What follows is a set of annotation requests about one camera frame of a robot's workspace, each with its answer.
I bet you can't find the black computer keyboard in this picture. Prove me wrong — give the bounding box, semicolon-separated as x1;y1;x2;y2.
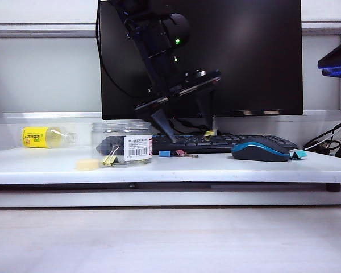
95;134;299;156

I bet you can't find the black monitor cable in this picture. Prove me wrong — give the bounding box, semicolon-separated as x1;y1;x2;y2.
170;118;214;136

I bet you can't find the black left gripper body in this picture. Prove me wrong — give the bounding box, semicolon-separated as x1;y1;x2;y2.
134;69;222;113

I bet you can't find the black power cable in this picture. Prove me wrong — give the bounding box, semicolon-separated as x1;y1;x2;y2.
302;121;341;151

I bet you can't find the pale yellow bottle cap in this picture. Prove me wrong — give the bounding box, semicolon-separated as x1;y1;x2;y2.
76;159;99;172

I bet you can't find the blue and black computer mouse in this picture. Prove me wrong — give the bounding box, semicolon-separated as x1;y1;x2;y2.
230;140;290;163

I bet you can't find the pink binder clip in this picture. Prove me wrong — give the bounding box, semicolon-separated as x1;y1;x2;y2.
173;149;199;159

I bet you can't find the round transparent plastic box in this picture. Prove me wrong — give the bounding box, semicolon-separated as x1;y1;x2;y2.
92;122;153;168

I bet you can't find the teal binder clip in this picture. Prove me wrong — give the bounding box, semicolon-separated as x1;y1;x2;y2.
289;150;307;162

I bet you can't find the plastic bottle with yellow label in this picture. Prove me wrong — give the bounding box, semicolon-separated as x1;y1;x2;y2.
20;126;78;150

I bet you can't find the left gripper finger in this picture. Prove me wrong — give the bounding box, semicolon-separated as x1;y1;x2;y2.
150;109;177;144
194;88;217;132

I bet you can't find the black computer monitor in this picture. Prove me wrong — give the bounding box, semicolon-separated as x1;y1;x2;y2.
98;0;303;121

